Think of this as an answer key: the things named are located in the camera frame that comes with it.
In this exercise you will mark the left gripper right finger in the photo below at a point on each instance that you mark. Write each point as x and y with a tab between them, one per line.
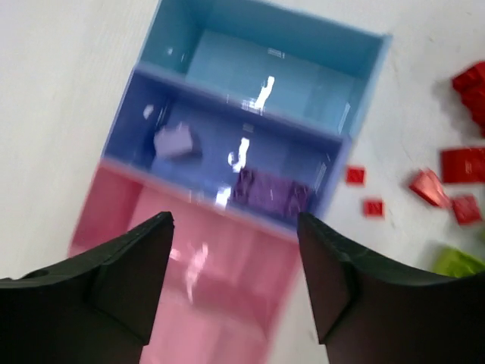
368	308

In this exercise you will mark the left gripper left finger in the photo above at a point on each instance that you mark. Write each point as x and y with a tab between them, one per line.
96	307

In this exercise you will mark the purple lego brick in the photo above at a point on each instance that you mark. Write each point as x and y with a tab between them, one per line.
277	196

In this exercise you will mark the green L lego stack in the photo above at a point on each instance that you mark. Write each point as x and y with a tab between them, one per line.
178	142

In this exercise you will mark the lime printed lego brick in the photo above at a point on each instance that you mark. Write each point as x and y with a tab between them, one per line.
452	262

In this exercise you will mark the small red lego tile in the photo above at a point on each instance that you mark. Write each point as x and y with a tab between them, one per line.
373	208

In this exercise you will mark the small pink bin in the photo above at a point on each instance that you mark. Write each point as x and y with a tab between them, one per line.
228	276

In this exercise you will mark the tiny red lego tile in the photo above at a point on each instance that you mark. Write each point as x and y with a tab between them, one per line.
355	175

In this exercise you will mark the red slope lego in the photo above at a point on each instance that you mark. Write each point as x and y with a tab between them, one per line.
429	188

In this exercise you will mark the small red lego plate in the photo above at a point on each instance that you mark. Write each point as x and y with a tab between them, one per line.
466	209

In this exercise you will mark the red lego cluster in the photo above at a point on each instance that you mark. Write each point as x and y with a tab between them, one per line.
466	165

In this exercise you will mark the periwinkle blue bin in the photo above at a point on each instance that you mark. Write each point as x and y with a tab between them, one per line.
232	138

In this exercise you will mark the light blue bin right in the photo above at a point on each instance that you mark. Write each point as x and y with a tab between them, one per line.
269	58

